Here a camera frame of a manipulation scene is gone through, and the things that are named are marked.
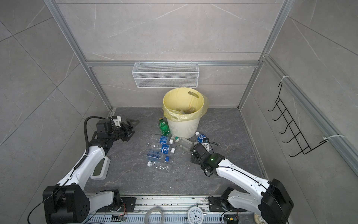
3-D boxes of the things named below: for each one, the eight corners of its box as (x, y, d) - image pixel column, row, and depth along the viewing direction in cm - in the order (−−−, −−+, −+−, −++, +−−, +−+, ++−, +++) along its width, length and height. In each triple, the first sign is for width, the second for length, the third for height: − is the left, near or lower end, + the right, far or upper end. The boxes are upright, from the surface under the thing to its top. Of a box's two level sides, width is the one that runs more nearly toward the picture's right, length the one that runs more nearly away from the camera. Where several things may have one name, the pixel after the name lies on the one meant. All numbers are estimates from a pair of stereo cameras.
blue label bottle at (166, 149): (161, 155, 93) (160, 151, 89) (162, 148, 97) (161, 144, 92) (174, 155, 93) (174, 151, 89) (175, 148, 97) (174, 144, 92)
